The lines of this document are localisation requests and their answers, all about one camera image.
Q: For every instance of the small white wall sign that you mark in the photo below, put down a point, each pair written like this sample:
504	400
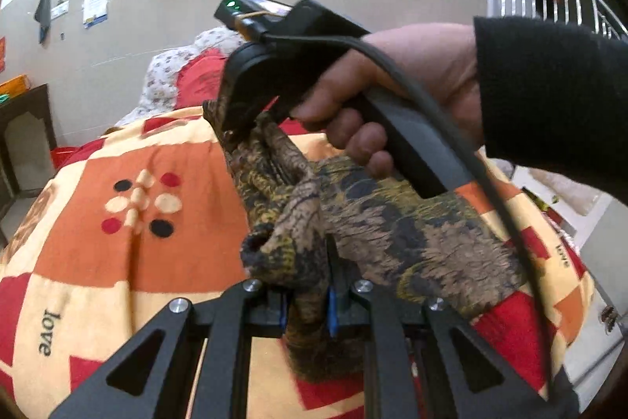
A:
59	8

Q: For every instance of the red wall paper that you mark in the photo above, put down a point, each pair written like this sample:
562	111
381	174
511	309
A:
2	53

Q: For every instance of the orange box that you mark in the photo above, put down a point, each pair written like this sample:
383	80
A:
14	86

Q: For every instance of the large red pillow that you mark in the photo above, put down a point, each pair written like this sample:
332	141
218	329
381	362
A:
201	80

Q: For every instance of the person's right hand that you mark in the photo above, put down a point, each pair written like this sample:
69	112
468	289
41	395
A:
417	55

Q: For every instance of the dark wooden side table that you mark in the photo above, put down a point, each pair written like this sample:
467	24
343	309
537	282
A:
29	129

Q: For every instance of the orange red patterned blanket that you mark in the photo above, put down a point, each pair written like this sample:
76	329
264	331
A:
171	183

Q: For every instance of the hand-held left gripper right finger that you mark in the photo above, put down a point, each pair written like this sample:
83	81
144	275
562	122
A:
332	311

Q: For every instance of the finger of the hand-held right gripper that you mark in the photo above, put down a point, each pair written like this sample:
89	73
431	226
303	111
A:
238	124

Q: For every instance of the floral headboard cover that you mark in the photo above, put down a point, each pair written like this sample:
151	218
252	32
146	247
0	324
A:
162	75

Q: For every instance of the brown yellow patterned garment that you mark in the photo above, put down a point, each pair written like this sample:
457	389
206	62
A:
392	222

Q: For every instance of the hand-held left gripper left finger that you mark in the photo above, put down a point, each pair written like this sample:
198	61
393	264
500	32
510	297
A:
283	313

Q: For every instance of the metal stair railing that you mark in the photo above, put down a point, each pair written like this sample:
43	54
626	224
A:
564	2

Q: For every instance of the dark hanging cloth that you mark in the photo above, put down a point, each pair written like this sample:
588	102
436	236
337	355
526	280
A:
45	11

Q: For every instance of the red basin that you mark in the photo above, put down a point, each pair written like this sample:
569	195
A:
64	156

